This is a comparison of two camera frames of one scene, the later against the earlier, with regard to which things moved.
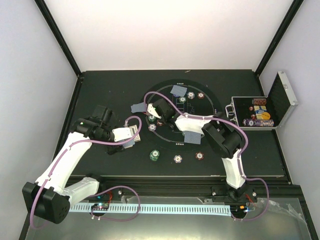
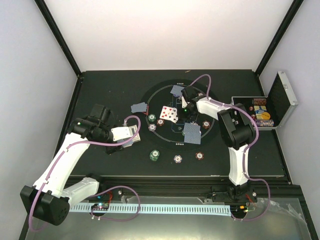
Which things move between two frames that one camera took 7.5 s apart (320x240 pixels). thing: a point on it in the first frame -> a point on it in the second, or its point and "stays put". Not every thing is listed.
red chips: [159, 123] stays put
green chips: [152, 118] stays put
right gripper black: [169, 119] -> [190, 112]
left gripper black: [112, 149] stays put
